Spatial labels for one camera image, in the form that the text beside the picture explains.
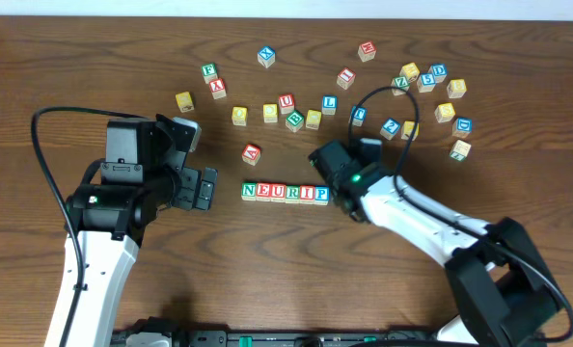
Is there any blue P block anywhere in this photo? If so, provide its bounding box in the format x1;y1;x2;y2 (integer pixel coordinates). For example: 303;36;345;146
314;186;330;205

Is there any green N block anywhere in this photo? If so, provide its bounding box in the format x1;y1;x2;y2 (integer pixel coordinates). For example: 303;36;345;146
241;182;257;201

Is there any red i block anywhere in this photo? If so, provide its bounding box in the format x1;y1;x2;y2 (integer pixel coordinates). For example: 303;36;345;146
337;67;356;90
299;185;315;204

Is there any red E block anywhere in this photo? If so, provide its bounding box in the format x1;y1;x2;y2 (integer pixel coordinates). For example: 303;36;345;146
256;182;272;201

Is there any green R block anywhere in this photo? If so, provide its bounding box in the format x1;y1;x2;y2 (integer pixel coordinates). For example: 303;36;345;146
285;185;300;204

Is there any red u block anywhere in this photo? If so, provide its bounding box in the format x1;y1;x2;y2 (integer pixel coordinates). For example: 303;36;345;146
270;183;287;202
278;93;295;115

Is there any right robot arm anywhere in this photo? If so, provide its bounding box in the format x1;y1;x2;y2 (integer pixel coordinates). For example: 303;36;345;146
309;139;567;347

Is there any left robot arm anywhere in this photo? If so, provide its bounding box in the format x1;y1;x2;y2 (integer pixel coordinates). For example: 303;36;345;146
45;113;217;346

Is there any red A block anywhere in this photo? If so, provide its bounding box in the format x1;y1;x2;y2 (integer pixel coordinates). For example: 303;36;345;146
241;144;261;166

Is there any blue T block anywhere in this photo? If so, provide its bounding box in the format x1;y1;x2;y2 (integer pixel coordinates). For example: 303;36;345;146
350;106;368;126

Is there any blue 2 block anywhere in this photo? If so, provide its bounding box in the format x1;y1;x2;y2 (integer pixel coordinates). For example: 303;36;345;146
380;118;401;141

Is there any yellow block beside B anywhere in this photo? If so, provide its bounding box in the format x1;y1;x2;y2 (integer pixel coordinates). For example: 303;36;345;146
306;110;322;130

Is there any yellow block beside U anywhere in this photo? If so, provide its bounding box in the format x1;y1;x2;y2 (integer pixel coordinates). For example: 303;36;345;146
232;106;248;126

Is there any blue L block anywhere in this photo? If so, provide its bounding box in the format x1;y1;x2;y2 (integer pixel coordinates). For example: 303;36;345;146
321;95;338;116

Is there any yellow block beside 2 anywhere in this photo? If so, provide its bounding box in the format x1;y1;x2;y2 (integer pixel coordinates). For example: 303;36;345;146
400;120;420;140

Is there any green B block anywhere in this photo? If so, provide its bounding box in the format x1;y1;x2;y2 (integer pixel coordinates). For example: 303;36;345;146
286;110;305;133

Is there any red Y block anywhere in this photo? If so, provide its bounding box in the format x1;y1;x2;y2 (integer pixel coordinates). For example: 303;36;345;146
208;78;227;99

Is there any green Z block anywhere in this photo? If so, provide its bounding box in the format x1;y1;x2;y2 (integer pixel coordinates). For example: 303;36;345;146
391;76;410;96

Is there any green F block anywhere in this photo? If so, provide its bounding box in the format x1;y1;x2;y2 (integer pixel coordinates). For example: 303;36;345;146
201;63;218;84

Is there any white green block right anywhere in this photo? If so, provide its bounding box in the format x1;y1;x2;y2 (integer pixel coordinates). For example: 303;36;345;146
450;140;472;162

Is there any blue 5 block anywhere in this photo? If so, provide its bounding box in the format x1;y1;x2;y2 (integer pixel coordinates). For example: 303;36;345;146
417;73;436;93

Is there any red block top right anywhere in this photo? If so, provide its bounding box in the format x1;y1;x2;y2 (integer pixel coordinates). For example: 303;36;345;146
358;40;377;62

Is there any blue D block lower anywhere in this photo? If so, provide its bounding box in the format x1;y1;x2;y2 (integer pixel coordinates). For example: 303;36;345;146
452;117;473;139

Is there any blue d block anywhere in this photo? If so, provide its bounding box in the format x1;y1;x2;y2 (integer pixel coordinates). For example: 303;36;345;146
452;117;473;139
428;64;448;84

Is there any blue X block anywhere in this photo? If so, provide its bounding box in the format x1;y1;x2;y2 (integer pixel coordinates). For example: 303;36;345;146
257;46;276;68

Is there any blue D block upper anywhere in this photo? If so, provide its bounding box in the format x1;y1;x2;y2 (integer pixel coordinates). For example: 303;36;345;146
428;64;448;84

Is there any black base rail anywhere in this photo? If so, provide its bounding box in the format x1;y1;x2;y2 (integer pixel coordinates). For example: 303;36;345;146
110;329;436;347

